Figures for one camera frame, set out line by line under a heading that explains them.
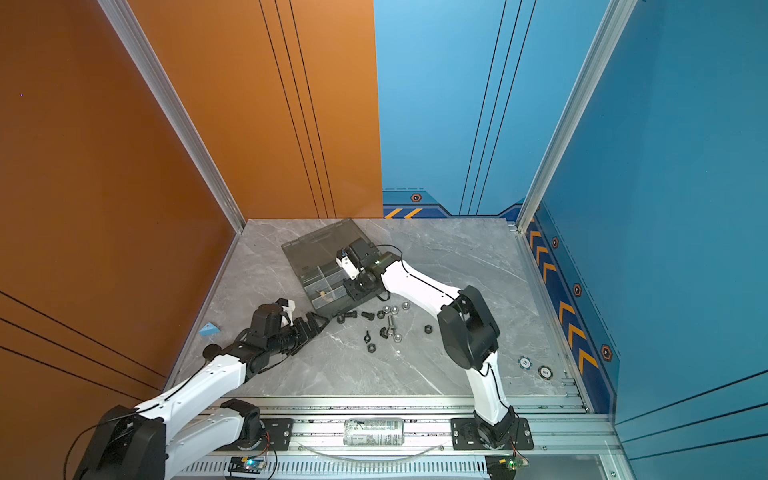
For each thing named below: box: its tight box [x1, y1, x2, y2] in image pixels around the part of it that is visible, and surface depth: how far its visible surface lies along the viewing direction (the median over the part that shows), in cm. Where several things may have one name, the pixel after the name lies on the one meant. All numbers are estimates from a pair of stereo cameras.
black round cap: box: [202, 344, 222, 361], surface depth 79 cm
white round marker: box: [517, 356, 533, 371], surface depth 86 cm
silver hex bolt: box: [387, 315, 403, 343], surface depth 91 cm
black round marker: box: [538, 365, 554, 380], surface depth 84 cm
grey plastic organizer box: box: [281, 218, 377, 315], surface depth 111 cm
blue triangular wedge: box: [199, 322, 221, 337], surface depth 93 cm
